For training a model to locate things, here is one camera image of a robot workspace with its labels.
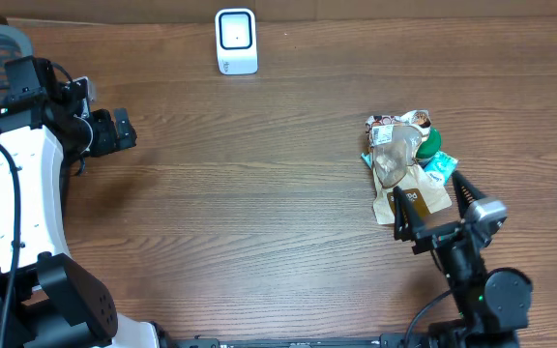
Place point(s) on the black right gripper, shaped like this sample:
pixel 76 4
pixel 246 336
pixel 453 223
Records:
pixel 405 222

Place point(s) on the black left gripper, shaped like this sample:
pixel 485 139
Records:
pixel 115 130

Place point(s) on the small teal white box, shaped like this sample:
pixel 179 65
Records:
pixel 440 168

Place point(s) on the green lid jar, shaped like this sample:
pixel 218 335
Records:
pixel 429 147

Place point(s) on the beige granola bag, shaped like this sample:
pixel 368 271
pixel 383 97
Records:
pixel 393 141

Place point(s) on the teal snack packet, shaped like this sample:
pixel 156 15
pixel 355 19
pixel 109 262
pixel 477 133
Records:
pixel 366 157

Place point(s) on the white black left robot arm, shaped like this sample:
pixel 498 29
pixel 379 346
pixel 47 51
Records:
pixel 47 299

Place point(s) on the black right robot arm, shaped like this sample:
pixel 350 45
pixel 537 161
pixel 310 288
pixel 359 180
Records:
pixel 493 305

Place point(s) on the white barcode scanner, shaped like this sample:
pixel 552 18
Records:
pixel 236 41

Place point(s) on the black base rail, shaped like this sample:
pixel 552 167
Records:
pixel 385 340

